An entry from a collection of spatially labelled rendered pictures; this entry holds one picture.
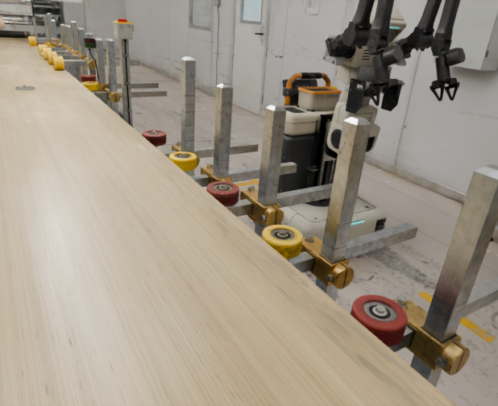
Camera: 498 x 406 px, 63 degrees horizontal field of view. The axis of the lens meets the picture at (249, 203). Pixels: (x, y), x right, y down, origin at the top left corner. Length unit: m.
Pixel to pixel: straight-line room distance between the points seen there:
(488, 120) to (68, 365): 3.40
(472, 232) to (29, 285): 0.64
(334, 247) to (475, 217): 0.30
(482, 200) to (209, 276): 0.41
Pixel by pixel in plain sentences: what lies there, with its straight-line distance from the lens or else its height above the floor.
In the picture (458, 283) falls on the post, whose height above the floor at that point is 0.96.
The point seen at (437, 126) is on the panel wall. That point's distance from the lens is 3.85.
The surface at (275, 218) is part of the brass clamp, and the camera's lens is 1.00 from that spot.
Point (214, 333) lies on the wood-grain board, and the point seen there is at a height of 0.90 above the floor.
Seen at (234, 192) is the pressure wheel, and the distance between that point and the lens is 0.96.
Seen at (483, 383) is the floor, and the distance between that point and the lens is 2.04.
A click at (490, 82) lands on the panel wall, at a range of 3.63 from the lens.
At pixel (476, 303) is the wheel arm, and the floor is 0.84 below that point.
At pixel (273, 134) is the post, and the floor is 1.05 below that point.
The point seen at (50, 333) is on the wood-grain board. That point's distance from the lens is 0.60.
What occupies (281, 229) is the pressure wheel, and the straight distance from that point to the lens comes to 0.82.
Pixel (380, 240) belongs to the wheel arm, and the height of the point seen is 0.83.
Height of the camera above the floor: 1.29
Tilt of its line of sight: 25 degrees down
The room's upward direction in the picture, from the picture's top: 5 degrees clockwise
